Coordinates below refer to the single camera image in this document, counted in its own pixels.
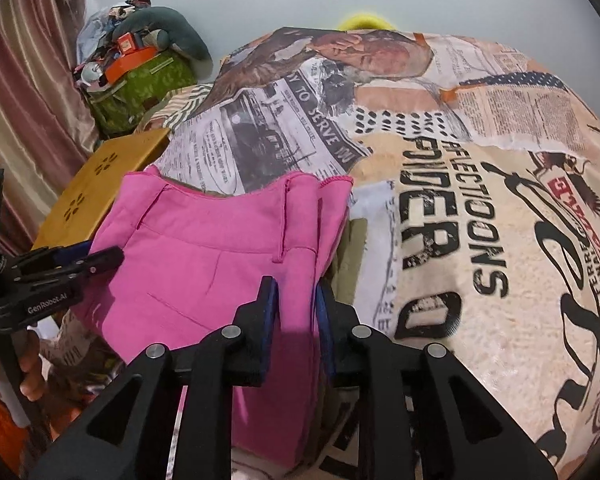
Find yellow plush toy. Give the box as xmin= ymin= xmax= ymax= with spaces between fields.
xmin=338 ymin=9 xmax=397 ymax=32

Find grey plush toy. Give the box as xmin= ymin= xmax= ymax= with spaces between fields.
xmin=114 ymin=6 xmax=214 ymax=77

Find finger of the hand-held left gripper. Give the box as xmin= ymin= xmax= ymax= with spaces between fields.
xmin=55 ymin=246 xmax=126 ymax=281
xmin=42 ymin=240 xmax=95 ymax=263

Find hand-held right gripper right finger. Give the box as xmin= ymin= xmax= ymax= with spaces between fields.
xmin=316 ymin=280 xmax=557 ymax=480

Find white plastic tube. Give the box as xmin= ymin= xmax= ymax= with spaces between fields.
xmin=0 ymin=379 xmax=32 ymax=430

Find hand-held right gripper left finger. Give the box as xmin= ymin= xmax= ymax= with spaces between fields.
xmin=30 ymin=276 xmax=281 ymax=480

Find newspaper print blanket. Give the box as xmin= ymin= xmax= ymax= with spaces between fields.
xmin=45 ymin=27 xmax=600 ymax=480

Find green patterned bag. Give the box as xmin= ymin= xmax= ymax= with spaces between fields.
xmin=86 ymin=52 xmax=199 ymax=139

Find striped beige cloth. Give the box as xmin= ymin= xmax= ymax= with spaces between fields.
xmin=144 ymin=83 xmax=217 ymax=132

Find olive green garment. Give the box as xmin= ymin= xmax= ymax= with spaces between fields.
xmin=329 ymin=216 xmax=369 ymax=307

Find orange box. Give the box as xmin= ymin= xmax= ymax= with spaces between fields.
xmin=103 ymin=46 xmax=162 ymax=84

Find pink pants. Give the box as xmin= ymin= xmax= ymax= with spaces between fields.
xmin=72 ymin=165 xmax=356 ymax=467

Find person's left hand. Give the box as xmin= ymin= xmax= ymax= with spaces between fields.
xmin=16 ymin=329 xmax=47 ymax=404

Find pile of crumpled packets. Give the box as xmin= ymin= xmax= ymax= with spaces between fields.
xmin=75 ymin=0 xmax=152 ymax=86

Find striped pink brown curtain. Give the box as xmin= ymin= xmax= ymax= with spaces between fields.
xmin=0 ymin=0 xmax=105 ymax=257

